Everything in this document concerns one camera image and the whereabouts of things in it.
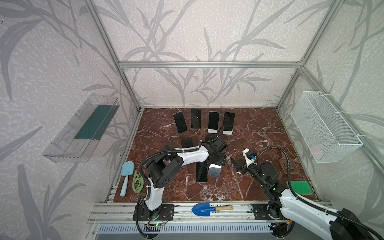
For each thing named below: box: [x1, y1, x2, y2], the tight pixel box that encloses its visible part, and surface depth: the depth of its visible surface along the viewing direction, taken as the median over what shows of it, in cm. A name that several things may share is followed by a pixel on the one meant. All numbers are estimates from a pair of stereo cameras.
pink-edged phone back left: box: [173, 111, 188, 134], surface depth 103 cm
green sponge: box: [290, 180, 313, 195], surface depth 82 cm
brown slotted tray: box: [279, 158, 300, 175], surface depth 91 cm
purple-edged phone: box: [195, 162, 208, 183], surface depth 88 cm
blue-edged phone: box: [208, 163, 222, 178], surface depth 88 cm
